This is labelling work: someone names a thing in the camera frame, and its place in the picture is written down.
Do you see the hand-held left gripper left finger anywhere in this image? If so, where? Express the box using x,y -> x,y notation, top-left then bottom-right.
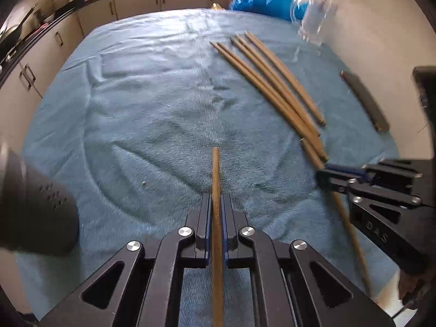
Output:
39,193 -> 212,327

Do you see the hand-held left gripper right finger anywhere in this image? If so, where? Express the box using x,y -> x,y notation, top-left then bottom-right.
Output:
221,193 -> 397,327

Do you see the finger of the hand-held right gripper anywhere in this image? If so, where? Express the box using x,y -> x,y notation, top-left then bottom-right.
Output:
316,164 -> 425,209
362,158 -> 426,182

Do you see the wooden chopstick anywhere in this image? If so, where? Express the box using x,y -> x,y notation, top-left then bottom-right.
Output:
211,146 -> 225,327
210,41 -> 329,163
230,37 -> 324,150
237,34 -> 322,137
300,138 -> 373,293
244,31 -> 327,126
217,42 -> 328,161

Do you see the black chopstick holder cup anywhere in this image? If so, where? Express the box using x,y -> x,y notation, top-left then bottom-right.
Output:
0,149 -> 81,257

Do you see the black smartphone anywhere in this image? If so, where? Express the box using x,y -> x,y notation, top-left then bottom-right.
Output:
340,70 -> 390,133

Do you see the blue towel cloth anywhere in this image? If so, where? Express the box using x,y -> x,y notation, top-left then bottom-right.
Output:
15,8 -> 400,327

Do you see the clear glass mug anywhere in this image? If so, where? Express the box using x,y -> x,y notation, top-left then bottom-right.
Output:
289,0 -> 338,47

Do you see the blue plastic bag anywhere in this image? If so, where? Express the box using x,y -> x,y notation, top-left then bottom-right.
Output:
228,0 -> 308,22

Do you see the black wok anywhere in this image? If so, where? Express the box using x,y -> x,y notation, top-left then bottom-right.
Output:
0,5 -> 39,46

